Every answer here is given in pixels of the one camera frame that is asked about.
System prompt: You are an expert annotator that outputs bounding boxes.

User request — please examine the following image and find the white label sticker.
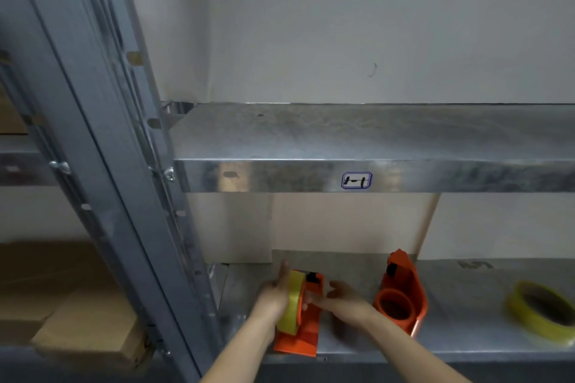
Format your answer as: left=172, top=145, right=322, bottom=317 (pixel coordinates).
left=341, top=172, right=373, bottom=190

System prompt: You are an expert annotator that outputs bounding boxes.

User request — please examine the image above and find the person's left forearm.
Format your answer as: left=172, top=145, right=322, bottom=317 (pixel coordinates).
left=200, top=306, right=280, bottom=383

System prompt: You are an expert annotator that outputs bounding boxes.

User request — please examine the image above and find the yellow tape roll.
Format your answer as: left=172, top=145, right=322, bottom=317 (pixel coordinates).
left=505, top=280, right=575, bottom=344
left=275, top=270, right=308, bottom=337

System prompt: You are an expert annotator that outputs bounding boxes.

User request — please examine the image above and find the brown cardboard box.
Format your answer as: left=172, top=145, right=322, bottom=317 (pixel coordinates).
left=31, top=285, right=155, bottom=370
left=0, top=240, right=118, bottom=345
left=0, top=84, right=28, bottom=135

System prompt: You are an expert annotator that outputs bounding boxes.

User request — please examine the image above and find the grey metal rack upright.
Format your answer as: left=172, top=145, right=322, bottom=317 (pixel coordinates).
left=85, top=0, right=225, bottom=354
left=0, top=0, right=203, bottom=383

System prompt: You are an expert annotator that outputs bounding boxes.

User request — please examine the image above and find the person's right hand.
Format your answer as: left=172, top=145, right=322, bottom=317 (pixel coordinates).
left=302, top=281, right=377, bottom=329

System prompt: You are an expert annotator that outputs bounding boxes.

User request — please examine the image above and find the galvanized metal shelf board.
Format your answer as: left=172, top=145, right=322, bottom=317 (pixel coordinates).
left=170, top=103, right=575, bottom=194
left=210, top=249, right=575, bottom=364

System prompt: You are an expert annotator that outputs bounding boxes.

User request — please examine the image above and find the grey metal shelf beam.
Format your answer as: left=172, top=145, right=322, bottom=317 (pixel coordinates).
left=0, top=150, right=61, bottom=187

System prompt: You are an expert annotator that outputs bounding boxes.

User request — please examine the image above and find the person's left hand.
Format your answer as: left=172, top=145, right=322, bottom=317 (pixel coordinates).
left=252, top=260, right=293, bottom=329

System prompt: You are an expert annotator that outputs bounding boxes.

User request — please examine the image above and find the person's right forearm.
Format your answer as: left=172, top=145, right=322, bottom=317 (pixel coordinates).
left=363, top=306, right=473, bottom=383

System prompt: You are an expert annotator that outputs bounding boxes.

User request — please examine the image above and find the orange tape dispenser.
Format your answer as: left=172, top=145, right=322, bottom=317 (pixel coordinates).
left=273, top=271, right=325, bottom=358
left=373, top=249, right=428, bottom=338

